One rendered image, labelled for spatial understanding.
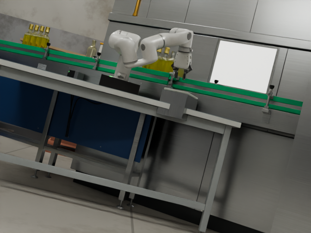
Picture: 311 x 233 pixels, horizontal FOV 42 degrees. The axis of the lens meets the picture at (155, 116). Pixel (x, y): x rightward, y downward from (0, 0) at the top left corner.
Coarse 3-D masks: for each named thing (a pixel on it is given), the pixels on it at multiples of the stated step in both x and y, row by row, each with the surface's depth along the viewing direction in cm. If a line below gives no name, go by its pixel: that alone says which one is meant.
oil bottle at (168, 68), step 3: (171, 57) 285; (168, 60) 284; (171, 60) 283; (168, 63) 284; (171, 63) 283; (165, 66) 284; (168, 66) 283; (165, 69) 284; (168, 69) 283; (171, 69) 282; (168, 72) 283; (171, 72) 283
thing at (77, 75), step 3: (69, 72) 289; (72, 72) 288; (75, 72) 287; (78, 72) 286; (69, 75) 289; (72, 75) 288; (75, 75) 287; (78, 75) 287; (81, 75) 290; (75, 78) 286; (78, 78) 288; (81, 78) 291
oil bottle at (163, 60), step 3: (162, 57) 287; (165, 57) 286; (162, 60) 286; (165, 60) 285; (159, 63) 287; (162, 63) 286; (165, 63) 285; (159, 66) 287; (162, 66) 286; (159, 69) 286; (162, 69) 285
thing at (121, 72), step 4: (120, 56) 252; (120, 60) 251; (120, 64) 251; (116, 68) 252; (120, 68) 250; (124, 68) 250; (128, 68) 251; (116, 72) 251; (120, 72) 250; (124, 72) 250; (128, 72) 252; (116, 76) 249; (120, 76) 248; (124, 76) 250; (128, 76) 253
